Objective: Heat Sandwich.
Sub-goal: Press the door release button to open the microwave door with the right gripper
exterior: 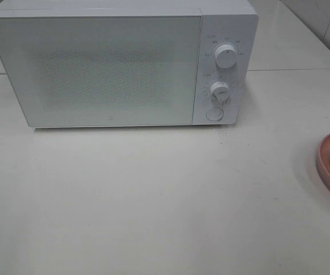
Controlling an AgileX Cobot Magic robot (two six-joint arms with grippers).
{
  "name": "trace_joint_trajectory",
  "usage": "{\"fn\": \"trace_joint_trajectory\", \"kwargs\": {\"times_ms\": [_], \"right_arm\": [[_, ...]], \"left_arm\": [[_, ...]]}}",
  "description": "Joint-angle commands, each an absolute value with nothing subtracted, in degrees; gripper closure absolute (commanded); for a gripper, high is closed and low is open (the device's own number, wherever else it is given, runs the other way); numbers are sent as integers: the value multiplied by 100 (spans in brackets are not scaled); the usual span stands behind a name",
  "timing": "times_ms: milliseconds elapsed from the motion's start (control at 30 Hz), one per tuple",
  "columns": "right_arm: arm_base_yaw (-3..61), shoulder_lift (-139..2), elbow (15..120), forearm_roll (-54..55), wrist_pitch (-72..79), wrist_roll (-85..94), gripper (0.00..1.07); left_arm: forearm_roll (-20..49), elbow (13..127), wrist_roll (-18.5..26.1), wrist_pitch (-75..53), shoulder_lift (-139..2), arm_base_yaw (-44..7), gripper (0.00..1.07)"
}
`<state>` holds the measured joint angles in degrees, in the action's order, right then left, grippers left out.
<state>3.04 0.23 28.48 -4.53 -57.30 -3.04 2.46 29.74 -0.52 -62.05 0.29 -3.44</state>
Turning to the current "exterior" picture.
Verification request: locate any round white door button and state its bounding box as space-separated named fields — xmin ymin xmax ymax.
xmin=206 ymin=108 xmax=224 ymax=121

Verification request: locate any lower white timer knob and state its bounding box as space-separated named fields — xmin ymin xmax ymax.
xmin=209 ymin=81 xmax=230 ymax=102

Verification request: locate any upper white power knob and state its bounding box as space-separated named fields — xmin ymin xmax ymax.
xmin=214 ymin=43 xmax=238 ymax=69

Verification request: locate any white microwave oven body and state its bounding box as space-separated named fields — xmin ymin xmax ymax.
xmin=0 ymin=1 xmax=258 ymax=127

